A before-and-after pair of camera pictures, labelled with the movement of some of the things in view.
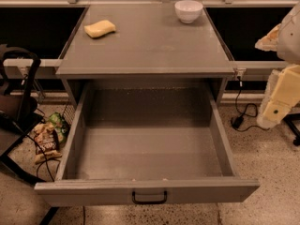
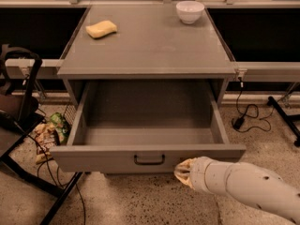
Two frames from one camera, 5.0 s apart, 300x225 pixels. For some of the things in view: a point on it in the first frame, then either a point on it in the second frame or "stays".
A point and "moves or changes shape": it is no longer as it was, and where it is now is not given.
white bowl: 187,10 stays
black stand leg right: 288,120 stays
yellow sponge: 99,28 stays
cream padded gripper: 291,37 → 199,172
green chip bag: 60,126 stays
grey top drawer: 145,143 moves or changes shape
